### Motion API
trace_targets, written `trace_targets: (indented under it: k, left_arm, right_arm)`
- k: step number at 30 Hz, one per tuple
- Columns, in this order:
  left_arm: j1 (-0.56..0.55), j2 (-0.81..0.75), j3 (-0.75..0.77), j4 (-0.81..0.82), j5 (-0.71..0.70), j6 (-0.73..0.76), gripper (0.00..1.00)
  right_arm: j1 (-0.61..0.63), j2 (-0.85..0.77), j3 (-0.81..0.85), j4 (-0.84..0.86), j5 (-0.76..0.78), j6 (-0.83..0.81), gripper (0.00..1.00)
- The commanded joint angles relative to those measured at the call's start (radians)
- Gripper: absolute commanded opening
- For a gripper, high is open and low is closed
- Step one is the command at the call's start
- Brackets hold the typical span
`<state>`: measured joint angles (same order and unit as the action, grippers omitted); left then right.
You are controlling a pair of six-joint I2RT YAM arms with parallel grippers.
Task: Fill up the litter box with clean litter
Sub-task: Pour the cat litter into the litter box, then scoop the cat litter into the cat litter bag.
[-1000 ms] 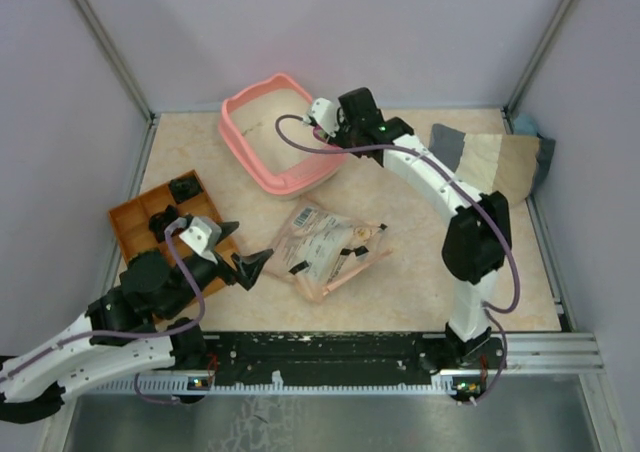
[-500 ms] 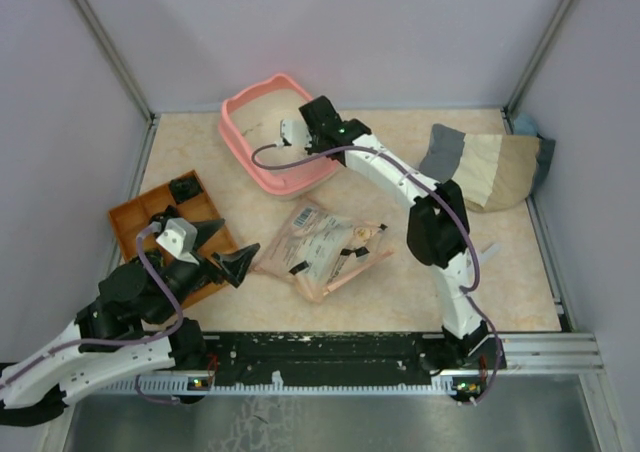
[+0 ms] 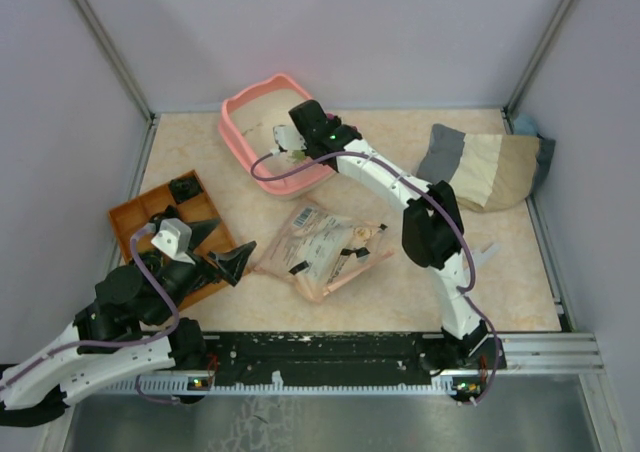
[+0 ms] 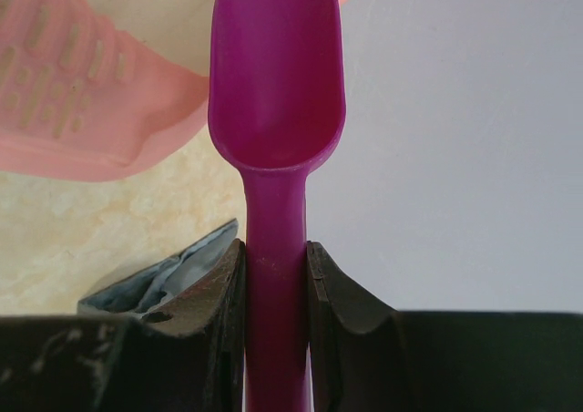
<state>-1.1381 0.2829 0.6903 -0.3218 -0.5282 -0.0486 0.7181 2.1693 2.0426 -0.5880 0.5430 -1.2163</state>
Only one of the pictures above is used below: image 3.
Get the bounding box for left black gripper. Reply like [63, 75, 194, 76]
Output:
[145, 218, 256, 325]

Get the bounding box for beige cat litter bag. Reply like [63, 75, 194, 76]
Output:
[254, 198, 395, 303]

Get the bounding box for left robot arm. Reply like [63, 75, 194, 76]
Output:
[1, 218, 256, 428]

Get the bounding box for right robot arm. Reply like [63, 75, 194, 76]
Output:
[289, 99, 489, 368]

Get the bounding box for green litter pellets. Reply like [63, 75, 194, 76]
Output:
[285, 150, 307, 167]

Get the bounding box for pink litter box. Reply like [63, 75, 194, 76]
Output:
[218, 73, 334, 200]

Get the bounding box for orange compartment tray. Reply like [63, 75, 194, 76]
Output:
[104, 171, 238, 325]

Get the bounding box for black part in tray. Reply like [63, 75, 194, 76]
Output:
[168, 174, 203, 204]

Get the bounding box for grey beige folded cloth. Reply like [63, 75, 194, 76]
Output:
[416, 124, 556, 213]

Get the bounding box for blue cloth in corner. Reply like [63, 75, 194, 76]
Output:
[512, 114, 542, 138]

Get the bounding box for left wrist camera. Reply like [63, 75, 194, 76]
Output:
[151, 218, 195, 265]

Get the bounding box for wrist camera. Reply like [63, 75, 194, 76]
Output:
[151, 218, 195, 265]
[271, 124, 306, 155]

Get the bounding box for black ring in tray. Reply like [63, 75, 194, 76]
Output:
[148, 206, 181, 233]

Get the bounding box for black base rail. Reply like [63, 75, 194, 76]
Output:
[164, 329, 501, 391]

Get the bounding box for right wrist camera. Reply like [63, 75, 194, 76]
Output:
[271, 124, 306, 155]

